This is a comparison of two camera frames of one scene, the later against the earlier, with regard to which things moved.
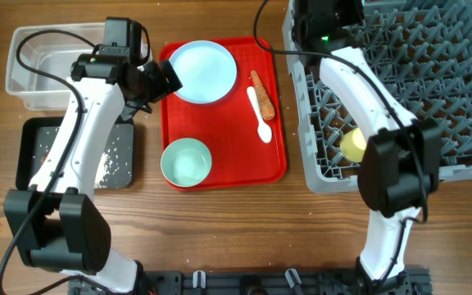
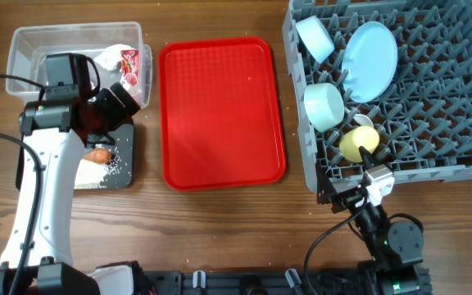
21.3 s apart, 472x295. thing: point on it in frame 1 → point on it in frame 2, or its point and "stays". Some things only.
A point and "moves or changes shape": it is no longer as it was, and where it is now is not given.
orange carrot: x=267 y=108 moves or changes shape
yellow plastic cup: x=353 y=145 stays
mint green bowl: x=186 y=162 → x=324 y=105
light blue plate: x=206 y=70 → x=369 y=61
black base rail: x=408 y=282 stays
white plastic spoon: x=264 y=130 moves or changes shape
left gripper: x=161 y=86 → x=119 y=113
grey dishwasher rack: x=440 y=60 stays
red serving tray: x=228 y=128 stays
